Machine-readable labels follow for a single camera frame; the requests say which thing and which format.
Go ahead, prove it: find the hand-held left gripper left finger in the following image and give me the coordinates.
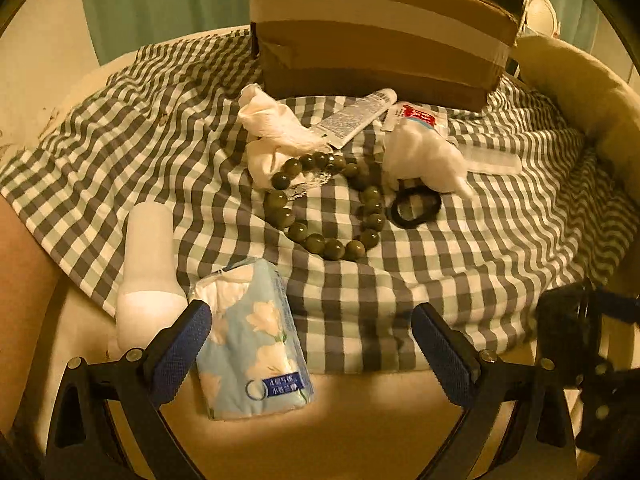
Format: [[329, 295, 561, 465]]
[[45, 300, 213, 480]]

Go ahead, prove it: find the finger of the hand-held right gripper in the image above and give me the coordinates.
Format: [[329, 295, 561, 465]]
[[572, 350, 640, 456], [537, 280, 640, 356]]

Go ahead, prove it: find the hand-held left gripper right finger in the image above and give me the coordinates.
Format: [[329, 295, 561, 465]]
[[412, 302, 581, 480]]

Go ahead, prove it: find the blue floral tissue pack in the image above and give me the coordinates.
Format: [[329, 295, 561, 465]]
[[189, 258, 316, 421]]

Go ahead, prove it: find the brown cardboard box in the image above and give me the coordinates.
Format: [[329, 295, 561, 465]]
[[242, 0, 526, 113]]

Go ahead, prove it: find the white plastic bottle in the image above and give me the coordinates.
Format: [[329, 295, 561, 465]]
[[114, 201, 190, 356]]

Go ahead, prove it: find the person's left leg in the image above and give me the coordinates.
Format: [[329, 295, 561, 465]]
[[0, 200, 66, 361]]

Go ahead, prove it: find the clear plastic case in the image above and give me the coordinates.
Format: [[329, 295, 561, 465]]
[[447, 135, 522, 176]]

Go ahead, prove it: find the green checked cloth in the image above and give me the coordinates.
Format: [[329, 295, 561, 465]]
[[0, 27, 640, 373]]

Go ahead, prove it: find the crumpled white tissue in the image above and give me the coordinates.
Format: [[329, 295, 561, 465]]
[[382, 122, 473, 198], [237, 84, 333, 191]]

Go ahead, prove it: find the beige pillow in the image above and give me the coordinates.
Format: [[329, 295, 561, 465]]
[[515, 32, 640, 181]]

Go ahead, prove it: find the red and white sachet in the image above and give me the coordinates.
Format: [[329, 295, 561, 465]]
[[382, 102, 448, 136]]

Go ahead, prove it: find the white ointment tube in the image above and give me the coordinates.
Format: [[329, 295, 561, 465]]
[[316, 87, 398, 150]]

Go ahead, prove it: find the white oval mirror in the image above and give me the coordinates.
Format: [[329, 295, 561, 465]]
[[525, 0, 561, 36]]

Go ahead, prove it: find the narrow green curtain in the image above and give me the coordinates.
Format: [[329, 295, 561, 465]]
[[535, 0, 606, 56]]

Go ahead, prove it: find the wide green curtain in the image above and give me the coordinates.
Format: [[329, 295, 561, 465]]
[[80, 0, 251, 66]]

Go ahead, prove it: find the black hair tie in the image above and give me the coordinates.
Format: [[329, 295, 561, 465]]
[[390, 186, 443, 228]]

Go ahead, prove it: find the green bead bracelet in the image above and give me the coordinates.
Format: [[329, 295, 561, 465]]
[[264, 152, 387, 262]]

